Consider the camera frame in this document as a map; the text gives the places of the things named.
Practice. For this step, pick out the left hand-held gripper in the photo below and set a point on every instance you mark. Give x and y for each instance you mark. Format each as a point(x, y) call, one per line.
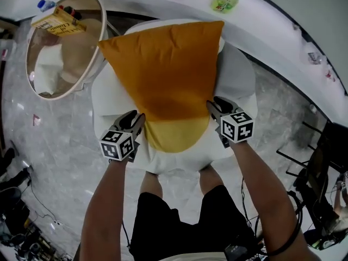
point(117, 145)

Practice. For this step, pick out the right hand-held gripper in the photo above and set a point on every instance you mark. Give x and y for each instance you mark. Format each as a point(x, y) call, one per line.
point(236, 126)

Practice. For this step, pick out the orange pillow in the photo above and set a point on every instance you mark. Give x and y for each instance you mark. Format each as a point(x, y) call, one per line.
point(166, 69)

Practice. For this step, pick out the person's left forearm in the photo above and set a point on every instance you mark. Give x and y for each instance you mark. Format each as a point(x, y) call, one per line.
point(106, 205)

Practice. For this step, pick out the person's right forearm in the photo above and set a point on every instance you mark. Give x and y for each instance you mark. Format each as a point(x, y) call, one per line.
point(261, 189)

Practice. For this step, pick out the white round beanbag chair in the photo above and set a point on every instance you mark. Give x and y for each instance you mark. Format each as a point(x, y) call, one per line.
point(236, 80)

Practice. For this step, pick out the yellow seat pad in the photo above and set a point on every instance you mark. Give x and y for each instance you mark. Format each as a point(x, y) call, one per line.
point(174, 135)

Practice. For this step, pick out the person's left leg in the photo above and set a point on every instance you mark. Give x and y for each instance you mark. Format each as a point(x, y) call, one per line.
point(151, 185)

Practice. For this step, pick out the person's leg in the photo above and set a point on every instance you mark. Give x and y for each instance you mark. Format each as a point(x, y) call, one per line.
point(212, 178)
point(151, 185)

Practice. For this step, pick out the person's right leg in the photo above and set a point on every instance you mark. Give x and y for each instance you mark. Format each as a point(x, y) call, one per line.
point(212, 178)

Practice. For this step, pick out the round glass side table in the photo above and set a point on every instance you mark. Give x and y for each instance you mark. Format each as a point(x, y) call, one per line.
point(95, 50)

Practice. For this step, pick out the clear plastic bottle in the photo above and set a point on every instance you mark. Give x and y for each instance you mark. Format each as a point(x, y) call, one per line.
point(313, 108)

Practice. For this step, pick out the small clear bottle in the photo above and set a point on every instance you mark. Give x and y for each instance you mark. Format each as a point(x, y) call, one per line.
point(314, 58)

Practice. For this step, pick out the round black side table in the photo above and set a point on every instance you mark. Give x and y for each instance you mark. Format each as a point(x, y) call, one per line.
point(318, 167)

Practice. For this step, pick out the black shorts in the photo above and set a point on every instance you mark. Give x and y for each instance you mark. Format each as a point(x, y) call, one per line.
point(185, 222)

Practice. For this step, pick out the yellow book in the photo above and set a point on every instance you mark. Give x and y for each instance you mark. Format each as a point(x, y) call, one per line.
point(59, 23)

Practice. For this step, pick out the blue cap water bottle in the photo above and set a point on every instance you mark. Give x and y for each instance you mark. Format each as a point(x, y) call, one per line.
point(46, 5)

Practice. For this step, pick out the white printed t-shirt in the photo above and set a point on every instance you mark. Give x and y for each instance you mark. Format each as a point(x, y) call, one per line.
point(190, 256)

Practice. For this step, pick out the pile of black equipment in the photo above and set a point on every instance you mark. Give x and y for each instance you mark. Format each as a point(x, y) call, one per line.
point(16, 227)

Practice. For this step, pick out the black green device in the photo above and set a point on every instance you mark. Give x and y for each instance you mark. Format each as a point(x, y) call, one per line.
point(320, 241)

